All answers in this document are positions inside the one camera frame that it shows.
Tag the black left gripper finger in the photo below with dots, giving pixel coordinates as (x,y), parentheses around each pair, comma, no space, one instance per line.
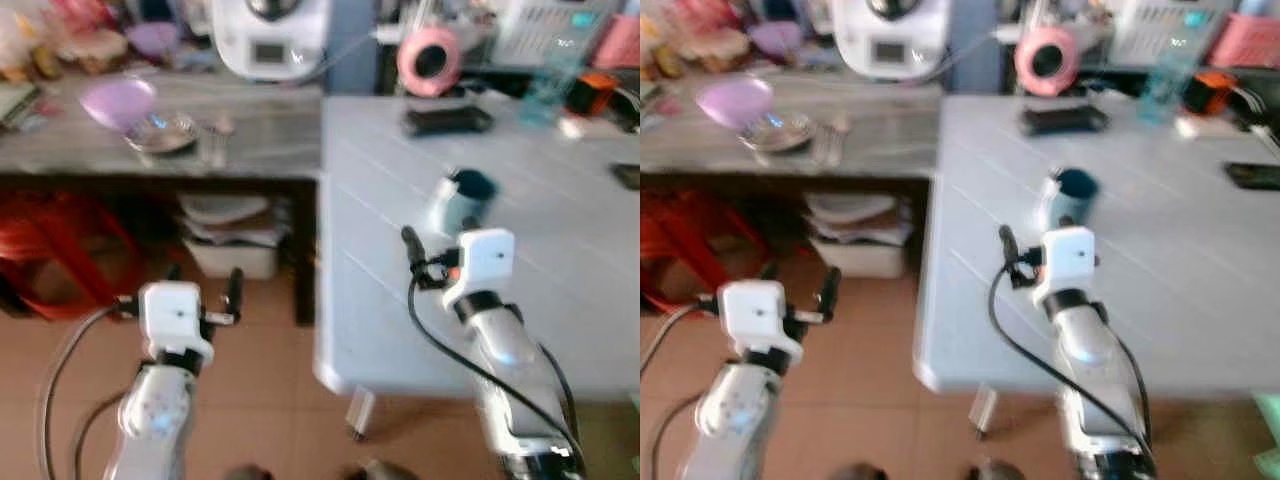
(768,272)
(172,274)
(829,292)
(235,292)

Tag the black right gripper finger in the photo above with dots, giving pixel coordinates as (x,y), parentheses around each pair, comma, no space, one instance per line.
(412,247)
(1009,246)

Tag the white cup with teal inside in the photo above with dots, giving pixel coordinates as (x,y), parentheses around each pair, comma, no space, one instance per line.
(460,200)
(1068,198)

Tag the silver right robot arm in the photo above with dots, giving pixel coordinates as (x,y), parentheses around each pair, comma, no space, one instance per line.
(1095,360)
(510,360)

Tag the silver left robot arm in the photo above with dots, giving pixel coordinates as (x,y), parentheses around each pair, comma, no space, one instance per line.
(155,415)
(730,415)

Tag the white box with papers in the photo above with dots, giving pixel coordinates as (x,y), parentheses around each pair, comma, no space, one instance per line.
(232,240)
(860,238)

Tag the red plastic chair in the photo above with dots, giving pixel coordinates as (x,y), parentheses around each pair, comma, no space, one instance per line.
(680,250)
(60,250)

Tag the black oblong case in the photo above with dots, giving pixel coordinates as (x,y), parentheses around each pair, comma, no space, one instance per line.
(447,121)
(1064,119)

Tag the steel plate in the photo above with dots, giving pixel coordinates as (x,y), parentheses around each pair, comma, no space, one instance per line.
(165,135)
(780,133)

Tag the white table leg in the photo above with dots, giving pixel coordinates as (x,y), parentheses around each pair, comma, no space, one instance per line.
(985,412)
(360,415)

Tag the black phone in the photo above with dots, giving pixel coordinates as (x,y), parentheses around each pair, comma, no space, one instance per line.
(628,176)
(1253,175)

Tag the purple plastic bowl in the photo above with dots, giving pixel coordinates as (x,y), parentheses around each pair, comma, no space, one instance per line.
(732,101)
(115,102)

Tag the pink round roll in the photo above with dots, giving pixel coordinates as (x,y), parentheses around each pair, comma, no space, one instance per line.
(428,62)
(1046,61)

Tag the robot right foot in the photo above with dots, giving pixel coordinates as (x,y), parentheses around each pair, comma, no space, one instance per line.
(992,471)
(390,471)

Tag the teal clear drinking glass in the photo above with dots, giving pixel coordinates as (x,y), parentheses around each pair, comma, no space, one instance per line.
(1165,88)
(548,90)

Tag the brown woven basket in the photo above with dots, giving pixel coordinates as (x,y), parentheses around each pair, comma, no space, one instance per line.
(722,48)
(92,50)

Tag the small purple bowl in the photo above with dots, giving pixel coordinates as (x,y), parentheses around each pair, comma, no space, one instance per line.
(152,40)
(775,40)

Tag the orange and black device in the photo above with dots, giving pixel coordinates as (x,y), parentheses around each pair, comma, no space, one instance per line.
(592,93)
(1210,92)

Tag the white kitchen appliance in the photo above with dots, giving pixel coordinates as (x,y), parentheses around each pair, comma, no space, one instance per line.
(270,40)
(890,40)

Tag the grey keypad machine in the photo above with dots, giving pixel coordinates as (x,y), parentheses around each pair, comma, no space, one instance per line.
(1165,30)
(550,30)

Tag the pink plastic basket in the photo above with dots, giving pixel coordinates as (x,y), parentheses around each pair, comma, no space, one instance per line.
(1245,40)
(620,42)

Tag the green plastic item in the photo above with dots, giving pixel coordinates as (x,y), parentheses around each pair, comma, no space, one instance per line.
(1268,430)

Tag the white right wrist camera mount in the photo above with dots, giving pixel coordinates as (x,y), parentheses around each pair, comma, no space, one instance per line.
(1066,258)
(482,262)

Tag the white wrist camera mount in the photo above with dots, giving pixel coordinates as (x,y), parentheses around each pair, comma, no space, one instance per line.
(482,262)
(755,315)
(1066,258)
(172,315)

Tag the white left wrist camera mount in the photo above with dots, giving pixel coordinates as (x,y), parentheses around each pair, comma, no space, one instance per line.
(755,315)
(172,315)

